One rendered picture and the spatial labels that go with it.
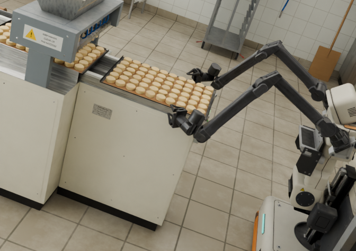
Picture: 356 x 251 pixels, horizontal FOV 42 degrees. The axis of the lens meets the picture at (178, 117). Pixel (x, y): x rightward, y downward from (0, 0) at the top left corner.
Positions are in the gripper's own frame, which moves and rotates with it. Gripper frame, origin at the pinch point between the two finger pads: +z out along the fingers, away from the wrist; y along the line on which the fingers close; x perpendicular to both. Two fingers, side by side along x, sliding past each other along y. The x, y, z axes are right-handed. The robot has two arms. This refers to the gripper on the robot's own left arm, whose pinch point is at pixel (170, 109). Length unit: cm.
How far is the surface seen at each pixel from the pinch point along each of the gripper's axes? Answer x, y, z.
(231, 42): 279, 76, 246
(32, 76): -58, 2, 43
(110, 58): -6, 1, 59
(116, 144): -12.0, 36.7, 21.9
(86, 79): -29, 4, 41
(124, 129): -10.5, 25.1, 20.3
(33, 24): -60, -26, 44
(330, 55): 387, 58, 173
